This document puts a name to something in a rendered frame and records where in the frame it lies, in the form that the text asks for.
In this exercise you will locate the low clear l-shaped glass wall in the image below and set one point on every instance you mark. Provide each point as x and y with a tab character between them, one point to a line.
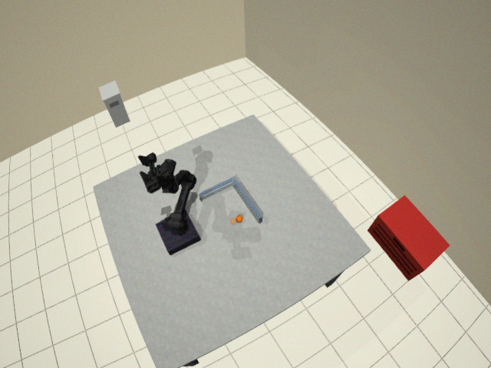
225	187

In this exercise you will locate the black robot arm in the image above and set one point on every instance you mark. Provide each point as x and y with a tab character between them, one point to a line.
171	185

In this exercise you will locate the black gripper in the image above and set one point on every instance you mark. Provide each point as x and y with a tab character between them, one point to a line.
152	181

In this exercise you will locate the clear low corner wall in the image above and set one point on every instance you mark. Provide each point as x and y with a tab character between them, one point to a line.
241	190

